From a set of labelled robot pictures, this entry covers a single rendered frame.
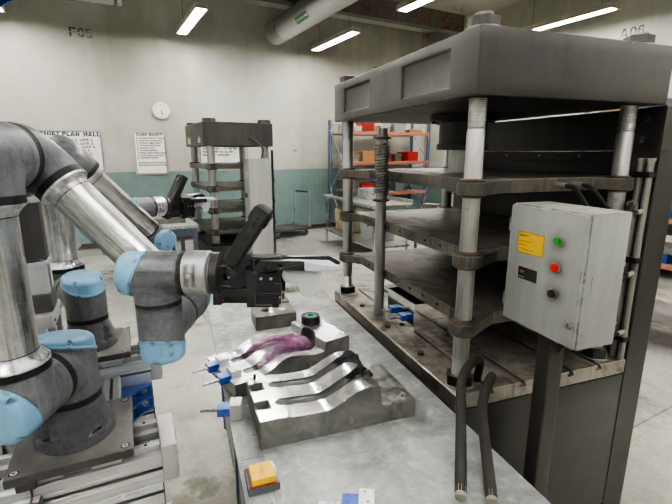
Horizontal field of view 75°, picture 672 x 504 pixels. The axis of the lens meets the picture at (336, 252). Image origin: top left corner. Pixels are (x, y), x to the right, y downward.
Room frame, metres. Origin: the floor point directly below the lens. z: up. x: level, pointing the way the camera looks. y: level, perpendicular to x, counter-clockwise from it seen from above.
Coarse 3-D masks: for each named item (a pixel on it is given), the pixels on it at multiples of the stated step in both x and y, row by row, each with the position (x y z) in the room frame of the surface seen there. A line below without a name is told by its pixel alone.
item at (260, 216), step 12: (264, 204) 0.72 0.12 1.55; (252, 216) 0.69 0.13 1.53; (264, 216) 0.69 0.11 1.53; (252, 228) 0.69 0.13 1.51; (264, 228) 0.71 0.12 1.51; (240, 240) 0.69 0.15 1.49; (252, 240) 0.69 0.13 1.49; (228, 252) 0.68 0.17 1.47; (240, 252) 0.68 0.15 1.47; (228, 264) 0.68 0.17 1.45
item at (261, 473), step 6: (264, 462) 0.99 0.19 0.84; (270, 462) 0.99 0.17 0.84; (252, 468) 0.97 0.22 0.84; (258, 468) 0.97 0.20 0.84; (264, 468) 0.97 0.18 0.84; (270, 468) 0.97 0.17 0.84; (252, 474) 0.95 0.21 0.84; (258, 474) 0.95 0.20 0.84; (264, 474) 0.95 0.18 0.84; (270, 474) 0.95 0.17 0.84; (252, 480) 0.93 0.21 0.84; (258, 480) 0.93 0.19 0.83; (264, 480) 0.94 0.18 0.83; (270, 480) 0.94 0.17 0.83; (252, 486) 0.93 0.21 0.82
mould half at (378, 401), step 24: (264, 384) 1.29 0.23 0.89; (312, 384) 1.30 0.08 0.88; (360, 384) 1.22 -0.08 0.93; (384, 384) 1.35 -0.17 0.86; (288, 408) 1.16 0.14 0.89; (312, 408) 1.17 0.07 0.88; (336, 408) 1.17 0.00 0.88; (360, 408) 1.19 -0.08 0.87; (384, 408) 1.22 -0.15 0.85; (408, 408) 1.25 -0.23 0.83; (264, 432) 1.09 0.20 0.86; (288, 432) 1.12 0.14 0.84; (312, 432) 1.14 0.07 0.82; (336, 432) 1.17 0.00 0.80
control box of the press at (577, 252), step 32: (512, 224) 1.43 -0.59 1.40; (544, 224) 1.30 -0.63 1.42; (576, 224) 1.20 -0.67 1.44; (608, 224) 1.18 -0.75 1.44; (512, 256) 1.42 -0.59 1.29; (544, 256) 1.29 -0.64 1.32; (576, 256) 1.19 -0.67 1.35; (608, 256) 1.19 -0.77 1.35; (512, 288) 1.40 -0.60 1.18; (544, 288) 1.28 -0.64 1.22; (576, 288) 1.17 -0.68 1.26; (608, 288) 1.20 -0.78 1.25; (544, 320) 1.27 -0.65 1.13; (576, 320) 1.17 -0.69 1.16; (608, 320) 1.20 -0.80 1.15; (544, 352) 1.31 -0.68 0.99; (544, 384) 1.30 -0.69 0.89; (544, 416) 1.29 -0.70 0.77; (544, 448) 1.30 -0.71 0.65; (544, 480) 1.30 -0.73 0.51
